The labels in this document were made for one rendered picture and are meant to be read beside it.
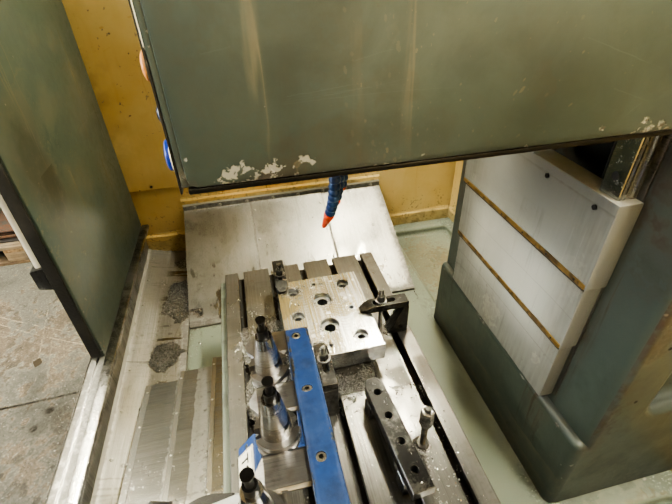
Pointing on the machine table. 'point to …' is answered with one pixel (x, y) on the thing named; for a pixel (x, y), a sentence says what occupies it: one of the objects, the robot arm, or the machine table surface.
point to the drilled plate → (366, 348)
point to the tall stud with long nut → (425, 426)
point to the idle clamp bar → (377, 408)
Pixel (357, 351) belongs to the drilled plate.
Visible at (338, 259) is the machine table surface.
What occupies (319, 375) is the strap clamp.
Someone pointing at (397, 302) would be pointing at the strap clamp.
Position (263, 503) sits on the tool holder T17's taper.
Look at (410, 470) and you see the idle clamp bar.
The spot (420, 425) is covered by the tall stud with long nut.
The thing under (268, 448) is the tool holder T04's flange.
